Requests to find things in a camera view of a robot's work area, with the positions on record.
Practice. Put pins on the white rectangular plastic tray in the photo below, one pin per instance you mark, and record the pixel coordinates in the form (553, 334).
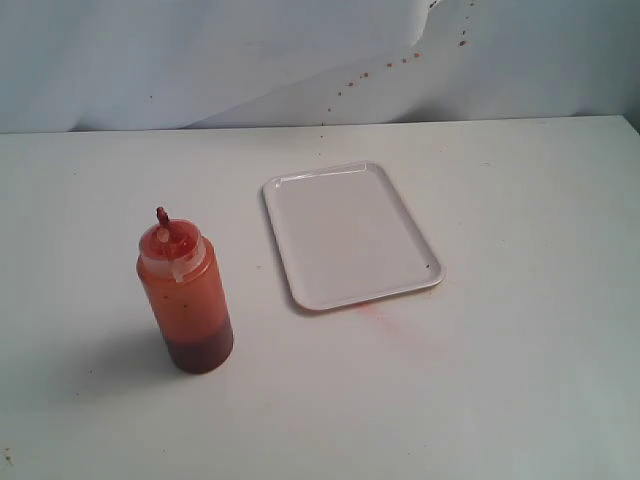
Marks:
(345, 237)

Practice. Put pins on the red sauce squeeze bottle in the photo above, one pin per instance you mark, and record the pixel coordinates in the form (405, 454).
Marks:
(178, 269)

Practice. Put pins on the white paper backdrop sheet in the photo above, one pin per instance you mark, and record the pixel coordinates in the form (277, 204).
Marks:
(139, 65)

